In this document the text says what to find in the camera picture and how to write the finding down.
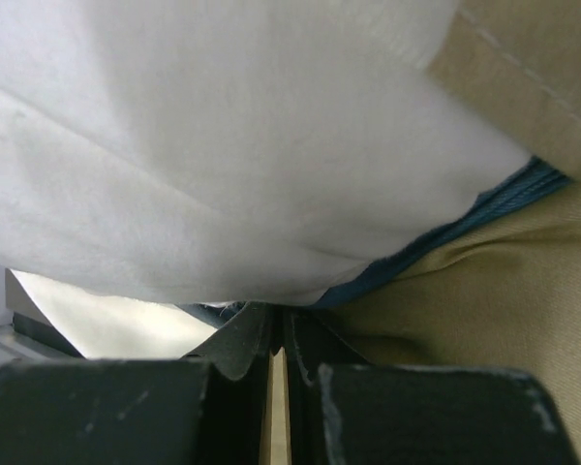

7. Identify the white pillow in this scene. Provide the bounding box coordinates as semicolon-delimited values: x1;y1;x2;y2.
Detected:
0;1;531;356

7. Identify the checkered blue beige white pillowcase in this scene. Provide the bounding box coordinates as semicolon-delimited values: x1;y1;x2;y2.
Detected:
313;1;581;454

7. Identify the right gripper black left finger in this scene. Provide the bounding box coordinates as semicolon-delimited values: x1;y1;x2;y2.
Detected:
0;304;271;464

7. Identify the grey slotted cable duct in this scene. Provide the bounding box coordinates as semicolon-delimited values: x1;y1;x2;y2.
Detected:
0;325;33;365

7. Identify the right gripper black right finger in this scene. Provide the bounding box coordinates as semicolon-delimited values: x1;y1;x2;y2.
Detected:
281;310;579;464

